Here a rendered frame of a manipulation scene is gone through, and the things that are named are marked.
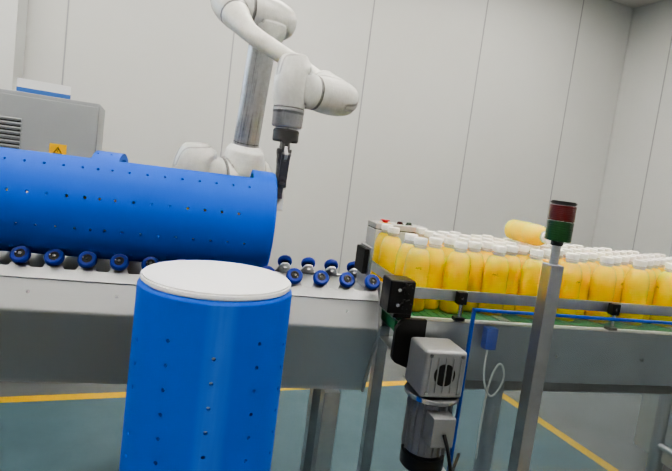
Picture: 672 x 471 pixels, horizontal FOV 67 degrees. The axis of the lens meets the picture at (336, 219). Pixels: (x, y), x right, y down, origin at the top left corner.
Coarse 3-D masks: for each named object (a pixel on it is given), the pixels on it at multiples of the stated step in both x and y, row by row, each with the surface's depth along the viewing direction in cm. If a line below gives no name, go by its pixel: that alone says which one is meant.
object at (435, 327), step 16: (400, 320) 136; (416, 320) 135; (432, 320) 137; (448, 320) 139; (384, 336) 181; (400, 336) 135; (416, 336) 136; (432, 336) 137; (448, 336) 138; (464, 336) 139; (400, 352) 135
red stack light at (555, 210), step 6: (552, 204) 126; (552, 210) 125; (558, 210) 124; (564, 210) 123; (570, 210) 123; (576, 210) 124; (552, 216) 125; (558, 216) 124; (564, 216) 123; (570, 216) 124; (570, 222) 124
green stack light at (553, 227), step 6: (546, 222) 128; (552, 222) 125; (558, 222) 124; (564, 222) 124; (546, 228) 127; (552, 228) 125; (558, 228) 124; (564, 228) 124; (570, 228) 124; (546, 234) 127; (552, 234) 125; (558, 234) 124; (564, 234) 124; (570, 234) 124; (552, 240) 125; (558, 240) 124; (564, 240) 124; (570, 240) 125
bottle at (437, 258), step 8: (432, 248) 148; (440, 248) 149; (432, 256) 146; (440, 256) 147; (432, 264) 146; (440, 264) 146; (432, 272) 146; (440, 272) 147; (432, 280) 146; (440, 280) 147; (440, 288) 148; (424, 304) 147; (432, 304) 147
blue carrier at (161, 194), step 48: (0, 192) 117; (48, 192) 120; (96, 192) 122; (144, 192) 125; (192, 192) 128; (240, 192) 132; (0, 240) 122; (48, 240) 123; (96, 240) 125; (144, 240) 127; (192, 240) 129; (240, 240) 131
